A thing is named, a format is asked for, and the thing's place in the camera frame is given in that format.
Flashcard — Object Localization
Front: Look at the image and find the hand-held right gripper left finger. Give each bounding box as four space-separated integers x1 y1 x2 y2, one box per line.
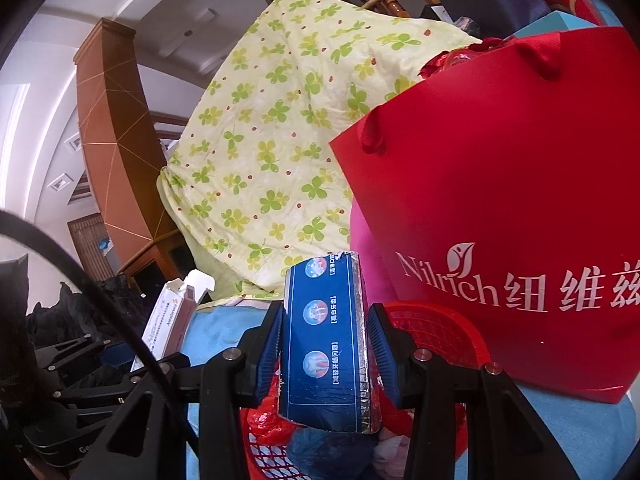
70 301 287 480

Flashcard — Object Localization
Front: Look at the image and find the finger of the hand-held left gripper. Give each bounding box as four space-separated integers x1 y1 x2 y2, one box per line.
52 372 151 411
35 334 126 368

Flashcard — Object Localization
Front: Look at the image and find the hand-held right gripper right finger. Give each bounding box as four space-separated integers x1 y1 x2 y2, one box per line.
366 302 581 480

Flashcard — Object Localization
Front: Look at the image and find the blue carton box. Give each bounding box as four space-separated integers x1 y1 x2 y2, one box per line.
277 251 383 435

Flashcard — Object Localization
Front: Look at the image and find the red plastic mesh basket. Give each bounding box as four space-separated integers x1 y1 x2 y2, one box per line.
240 301 488 480

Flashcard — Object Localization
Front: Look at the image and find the red wrapper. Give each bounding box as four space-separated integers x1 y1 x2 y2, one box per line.
242 400 306 448

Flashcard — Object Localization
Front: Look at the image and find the white carton box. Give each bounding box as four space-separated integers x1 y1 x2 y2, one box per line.
131 270 216 373

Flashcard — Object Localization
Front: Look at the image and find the black fluffy cloth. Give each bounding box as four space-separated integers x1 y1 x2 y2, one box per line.
25 275 166 356

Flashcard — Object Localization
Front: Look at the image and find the brown wooden door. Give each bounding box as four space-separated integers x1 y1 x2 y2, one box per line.
67 212 121 281

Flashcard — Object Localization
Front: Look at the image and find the dark glass cabinet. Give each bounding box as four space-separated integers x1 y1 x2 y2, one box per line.
117 240 196 301

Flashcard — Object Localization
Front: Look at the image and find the yellow clover-print cloth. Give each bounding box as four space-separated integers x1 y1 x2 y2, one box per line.
157 0 483 301

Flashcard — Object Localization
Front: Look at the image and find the red paper bag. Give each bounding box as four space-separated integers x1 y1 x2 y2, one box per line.
329 25 640 406

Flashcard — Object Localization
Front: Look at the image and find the light blue bed sheet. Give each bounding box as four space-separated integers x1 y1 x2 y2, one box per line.
180 295 640 480

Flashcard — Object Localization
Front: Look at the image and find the brown wooden column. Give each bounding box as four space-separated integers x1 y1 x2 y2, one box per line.
74 17 168 268

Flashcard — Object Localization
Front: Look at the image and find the red shiny plastic wrap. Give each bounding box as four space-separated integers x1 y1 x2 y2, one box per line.
417 37 516 81

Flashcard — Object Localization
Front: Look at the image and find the teal box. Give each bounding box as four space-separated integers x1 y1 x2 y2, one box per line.
512 10 586 41

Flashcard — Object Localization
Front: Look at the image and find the black cable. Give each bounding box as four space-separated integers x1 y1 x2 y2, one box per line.
0 210 203 466

